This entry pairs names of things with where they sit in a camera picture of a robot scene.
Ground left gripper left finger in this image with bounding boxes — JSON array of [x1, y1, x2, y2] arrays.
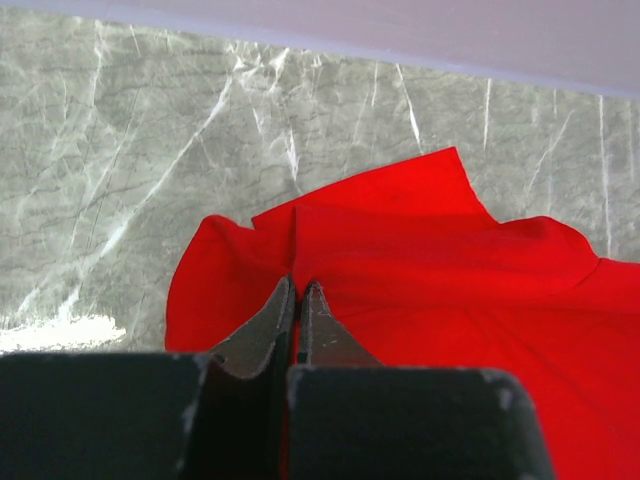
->
[[1, 278, 295, 479]]

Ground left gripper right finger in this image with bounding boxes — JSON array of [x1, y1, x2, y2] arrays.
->
[[287, 283, 554, 479]]

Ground red t shirt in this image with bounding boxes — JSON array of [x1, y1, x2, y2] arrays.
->
[[165, 148, 639, 479]]

